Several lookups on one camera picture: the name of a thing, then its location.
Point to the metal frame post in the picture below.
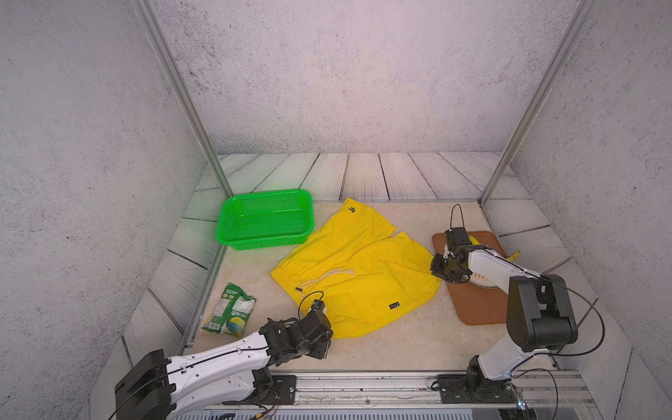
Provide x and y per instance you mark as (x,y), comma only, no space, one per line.
(162,50)
(562,54)

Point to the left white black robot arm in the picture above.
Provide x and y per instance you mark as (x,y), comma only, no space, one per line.
(162,387)

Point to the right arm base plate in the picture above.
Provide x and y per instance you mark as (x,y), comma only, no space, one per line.
(456,389)

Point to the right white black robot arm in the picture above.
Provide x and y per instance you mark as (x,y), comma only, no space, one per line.
(539,315)

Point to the aluminium front rail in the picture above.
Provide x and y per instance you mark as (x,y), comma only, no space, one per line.
(542,394)

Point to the left metal frame post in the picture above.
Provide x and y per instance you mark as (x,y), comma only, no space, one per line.
(162,50)

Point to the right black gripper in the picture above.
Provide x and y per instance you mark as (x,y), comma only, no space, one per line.
(435,269)

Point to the yellow banana bunch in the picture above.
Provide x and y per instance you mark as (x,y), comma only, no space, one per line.
(511,258)

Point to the green plastic basket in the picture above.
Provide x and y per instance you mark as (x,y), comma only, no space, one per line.
(266,219)

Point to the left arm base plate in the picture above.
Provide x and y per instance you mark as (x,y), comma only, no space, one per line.
(278,390)

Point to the brown cutting board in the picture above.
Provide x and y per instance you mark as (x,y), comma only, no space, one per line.
(473,304)

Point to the patterned round plate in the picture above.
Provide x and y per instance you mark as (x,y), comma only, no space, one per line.
(481,281)

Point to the yellow shorts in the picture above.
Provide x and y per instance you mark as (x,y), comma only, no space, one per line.
(367,272)

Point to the right metal frame post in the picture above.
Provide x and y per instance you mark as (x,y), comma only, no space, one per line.
(562,54)

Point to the green snack bag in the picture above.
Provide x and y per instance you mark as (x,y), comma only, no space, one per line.
(231,313)

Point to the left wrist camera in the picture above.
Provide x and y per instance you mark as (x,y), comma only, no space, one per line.
(318,305)

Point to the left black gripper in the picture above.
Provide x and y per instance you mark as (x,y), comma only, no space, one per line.
(325,346)

